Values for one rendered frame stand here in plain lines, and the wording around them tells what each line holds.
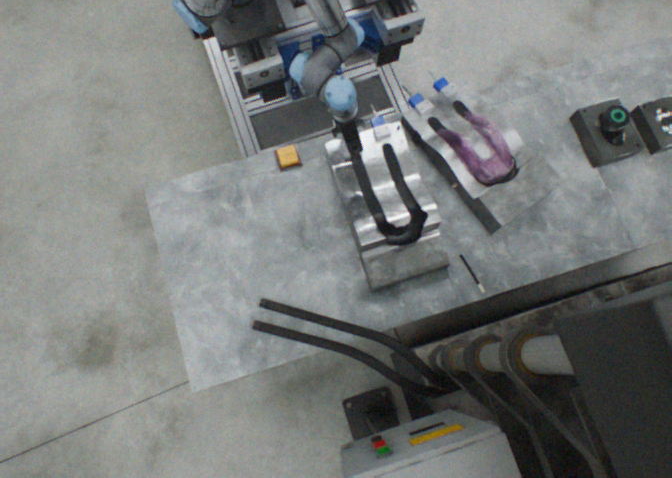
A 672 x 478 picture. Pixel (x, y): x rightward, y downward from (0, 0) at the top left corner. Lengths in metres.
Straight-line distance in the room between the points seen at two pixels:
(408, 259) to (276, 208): 0.47
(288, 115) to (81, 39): 1.33
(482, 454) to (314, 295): 0.83
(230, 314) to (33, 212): 1.54
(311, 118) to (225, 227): 0.96
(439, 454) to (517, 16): 2.65
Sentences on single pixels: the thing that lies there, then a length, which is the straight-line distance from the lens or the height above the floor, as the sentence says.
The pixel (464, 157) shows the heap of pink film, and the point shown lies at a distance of 1.70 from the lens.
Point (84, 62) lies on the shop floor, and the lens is 3.20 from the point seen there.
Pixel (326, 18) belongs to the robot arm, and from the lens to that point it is 1.37.
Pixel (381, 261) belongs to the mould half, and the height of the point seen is 0.86.
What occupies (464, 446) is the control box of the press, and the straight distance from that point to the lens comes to 1.00.
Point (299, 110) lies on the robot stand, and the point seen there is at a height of 0.21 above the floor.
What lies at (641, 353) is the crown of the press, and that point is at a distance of 0.55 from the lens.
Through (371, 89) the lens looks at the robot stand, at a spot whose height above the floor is 0.21.
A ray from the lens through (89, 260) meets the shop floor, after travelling 2.75.
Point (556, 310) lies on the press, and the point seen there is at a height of 0.78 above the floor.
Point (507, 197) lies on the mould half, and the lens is 1.70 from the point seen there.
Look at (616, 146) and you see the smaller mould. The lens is 1.96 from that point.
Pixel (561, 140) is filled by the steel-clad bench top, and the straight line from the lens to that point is 1.97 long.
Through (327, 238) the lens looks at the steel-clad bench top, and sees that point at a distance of 1.68.
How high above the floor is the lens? 2.43
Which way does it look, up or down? 75 degrees down
